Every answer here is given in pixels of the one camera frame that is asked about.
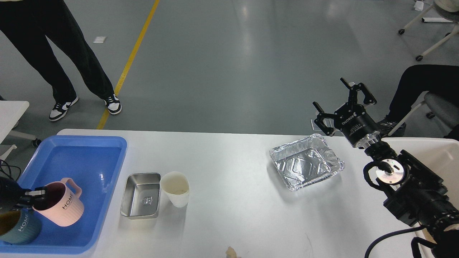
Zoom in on white rolling chair base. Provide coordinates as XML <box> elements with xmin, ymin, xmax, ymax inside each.
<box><xmin>398</xmin><ymin>0</ymin><xmax>459</xmax><ymax>61</ymax></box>

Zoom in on standing person black trousers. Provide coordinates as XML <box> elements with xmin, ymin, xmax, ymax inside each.
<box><xmin>0</xmin><ymin>0</ymin><xmax>122</xmax><ymax>121</ymax></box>

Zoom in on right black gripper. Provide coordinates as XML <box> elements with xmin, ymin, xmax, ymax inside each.
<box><xmin>313</xmin><ymin>78</ymin><xmax>381</xmax><ymax>148</ymax></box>

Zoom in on blue plastic tray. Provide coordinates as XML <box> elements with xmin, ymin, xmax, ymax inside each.
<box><xmin>0</xmin><ymin>135</ymin><xmax>127</xmax><ymax>255</ymax></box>

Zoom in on teal ribbed mug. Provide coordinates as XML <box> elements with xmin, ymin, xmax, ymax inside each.
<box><xmin>0</xmin><ymin>209</ymin><xmax>42</xmax><ymax>245</ymax></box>

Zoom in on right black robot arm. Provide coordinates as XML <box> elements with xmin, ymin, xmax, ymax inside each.
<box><xmin>313</xmin><ymin>78</ymin><xmax>459</xmax><ymax>258</ymax></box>

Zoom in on stainless steel rectangular container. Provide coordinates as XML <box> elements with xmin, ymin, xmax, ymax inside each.
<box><xmin>120</xmin><ymin>173</ymin><xmax>161</xmax><ymax>219</ymax></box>

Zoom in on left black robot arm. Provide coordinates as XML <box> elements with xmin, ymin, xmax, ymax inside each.
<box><xmin>0</xmin><ymin>177</ymin><xmax>48</xmax><ymax>214</ymax></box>

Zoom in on seated person black trousers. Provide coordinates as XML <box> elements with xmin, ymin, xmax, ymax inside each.
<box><xmin>378</xmin><ymin>64</ymin><xmax>459</xmax><ymax>138</ymax></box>

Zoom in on crumpled paper scrap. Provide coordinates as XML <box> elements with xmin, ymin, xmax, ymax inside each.
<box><xmin>225</xmin><ymin>246</ymin><xmax>239</xmax><ymax>258</ymax></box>

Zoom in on white plastic bin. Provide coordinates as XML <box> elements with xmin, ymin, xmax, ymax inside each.
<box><xmin>370</xmin><ymin>137</ymin><xmax>459</xmax><ymax>258</ymax></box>

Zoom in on white paper cup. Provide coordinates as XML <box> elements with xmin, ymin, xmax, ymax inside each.
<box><xmin>160</xmin><ymin>171</ymin><xmax>190</xmax><ymax>208</ymax></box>

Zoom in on pink ribbed mug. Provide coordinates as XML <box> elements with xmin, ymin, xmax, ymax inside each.
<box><xmin>33</xmin><ymin>178</ymin><xmax>85</xmax><ymax>227</ymax></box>

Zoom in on aluminium foil tray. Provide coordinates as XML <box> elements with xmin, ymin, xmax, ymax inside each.
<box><xmin>269</xmin><ymin>134</ymin><xmax>345</xmax><ymax>191</ymax></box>

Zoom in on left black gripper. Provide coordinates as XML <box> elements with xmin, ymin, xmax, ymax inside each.
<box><xmin>7</xmin><ymin>183</ymin><xmax>48</xmax><ymax>211</ymax></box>

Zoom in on white paper scrap on floor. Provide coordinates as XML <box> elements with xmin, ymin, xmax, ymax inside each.
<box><xmin>93</xmin><ymin>36</ymin><xmax>107</xmax><ymax>44</ymax></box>

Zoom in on black cables at left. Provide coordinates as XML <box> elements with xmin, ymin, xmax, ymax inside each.
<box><xmin>0</xmin><ymin>159</ymin><xmax>22</xmax><ymax>196</ymax></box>

